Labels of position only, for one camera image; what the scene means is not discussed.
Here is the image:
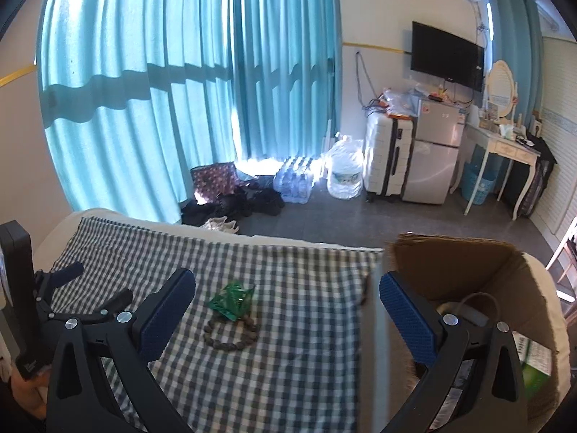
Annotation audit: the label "blue plastic basket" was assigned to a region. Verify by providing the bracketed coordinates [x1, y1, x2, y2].
[461, 162, 497, 205]

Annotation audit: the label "black wall cable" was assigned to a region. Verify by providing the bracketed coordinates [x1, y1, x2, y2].
[355, 52, 384, 109]

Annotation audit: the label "large clear water jug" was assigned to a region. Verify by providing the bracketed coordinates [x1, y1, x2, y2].
[325, 134, 364, 200]

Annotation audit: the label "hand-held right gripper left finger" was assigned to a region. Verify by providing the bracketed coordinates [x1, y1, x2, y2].
[46, 267, 197, 433]

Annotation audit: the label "person's left forearm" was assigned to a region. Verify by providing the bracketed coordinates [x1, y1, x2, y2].
[9, 367, 48, 420]

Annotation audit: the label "white suitcase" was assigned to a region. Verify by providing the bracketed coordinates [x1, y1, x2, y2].
[363, 110, 415, 203]

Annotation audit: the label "brown bead bracelet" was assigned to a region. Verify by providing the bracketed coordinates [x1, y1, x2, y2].
[203, 316, 261, 353]

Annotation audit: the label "plastic bags on suitcase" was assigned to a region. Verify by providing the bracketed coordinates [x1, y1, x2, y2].
[376, 86, 427, 118]

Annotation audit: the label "green and white medicine box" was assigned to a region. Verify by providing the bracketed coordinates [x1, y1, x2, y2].
[514, 331, 553, 393]

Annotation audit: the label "black wall television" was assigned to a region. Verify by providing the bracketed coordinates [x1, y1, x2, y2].
[411, 21, 486, 93]

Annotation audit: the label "silver small fridge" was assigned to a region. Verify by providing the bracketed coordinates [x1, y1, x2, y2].
[401, 99, 467, 205]

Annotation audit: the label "white oval vanity mirror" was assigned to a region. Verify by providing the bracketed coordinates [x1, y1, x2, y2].
[484, 60, 517, 122]

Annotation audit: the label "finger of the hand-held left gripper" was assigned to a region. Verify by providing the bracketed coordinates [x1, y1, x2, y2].
[35, 262, 85, 301]
[52, 291, 133, 323]

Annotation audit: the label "green crinkled wrapper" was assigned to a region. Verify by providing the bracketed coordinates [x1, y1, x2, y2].
[210, 282, 256, 322]

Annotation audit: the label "white dressing table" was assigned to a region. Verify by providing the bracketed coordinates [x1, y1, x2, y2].
[464, 122, 542, 217]

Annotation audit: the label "wooden chair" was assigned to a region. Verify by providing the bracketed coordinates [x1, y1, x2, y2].
[545, 216, 577, 303]

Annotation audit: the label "dark striped bag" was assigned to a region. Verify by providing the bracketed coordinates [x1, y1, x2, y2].
[505, 133, 557, 219]

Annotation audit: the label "checked cloth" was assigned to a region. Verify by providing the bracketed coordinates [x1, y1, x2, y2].
[45, 216, 384, 433]

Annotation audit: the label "white shoes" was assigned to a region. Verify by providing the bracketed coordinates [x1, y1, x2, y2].
[201, 217, 239, 235]

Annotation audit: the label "teal window curtain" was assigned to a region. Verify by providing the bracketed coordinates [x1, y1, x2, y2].
[480, 0, 544, 118]
[36, 0, 343, 224]

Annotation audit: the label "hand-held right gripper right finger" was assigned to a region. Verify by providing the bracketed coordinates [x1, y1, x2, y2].
[379, 271, 528, 433]

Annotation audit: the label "white printed plastic wrapper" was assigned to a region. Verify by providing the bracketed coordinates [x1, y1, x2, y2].
[428, 361, 474, 430]

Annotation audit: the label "heap of black shoes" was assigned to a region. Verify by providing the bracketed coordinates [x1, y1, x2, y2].
[180, 185, 286, 226]

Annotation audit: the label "dark dotted fabric bag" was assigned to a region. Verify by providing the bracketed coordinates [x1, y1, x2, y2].
[189, 162, 242, 206]

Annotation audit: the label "white sliding wardrobe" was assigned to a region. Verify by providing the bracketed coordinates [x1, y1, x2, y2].
[527, 36, 577, 253]

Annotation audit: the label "brown cardboard box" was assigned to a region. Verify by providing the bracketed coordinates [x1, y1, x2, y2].
[363, 232, 564, 433]

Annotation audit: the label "pack of water bottles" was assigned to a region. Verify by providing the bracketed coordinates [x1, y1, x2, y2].
[273, 156, 325, 204]

